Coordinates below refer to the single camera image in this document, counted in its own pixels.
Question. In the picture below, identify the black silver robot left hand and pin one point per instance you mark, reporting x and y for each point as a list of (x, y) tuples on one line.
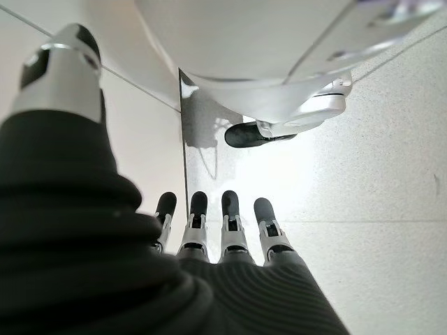
[(70, 227)]

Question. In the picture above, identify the white glossy cabinet front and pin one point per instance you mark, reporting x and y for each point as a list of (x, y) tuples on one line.
[(139, 146)]

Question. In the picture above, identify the black robot left foot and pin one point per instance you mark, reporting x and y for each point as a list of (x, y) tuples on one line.
[(244, 136)]

